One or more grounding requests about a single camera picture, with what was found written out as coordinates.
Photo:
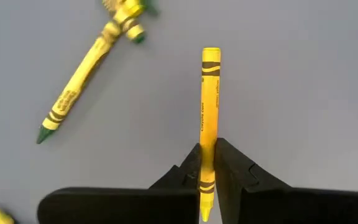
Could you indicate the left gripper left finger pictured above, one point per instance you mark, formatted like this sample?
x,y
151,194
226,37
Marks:
x,y
120,205

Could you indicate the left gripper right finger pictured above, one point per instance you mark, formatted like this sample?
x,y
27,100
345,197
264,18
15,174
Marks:
x,y
291,205

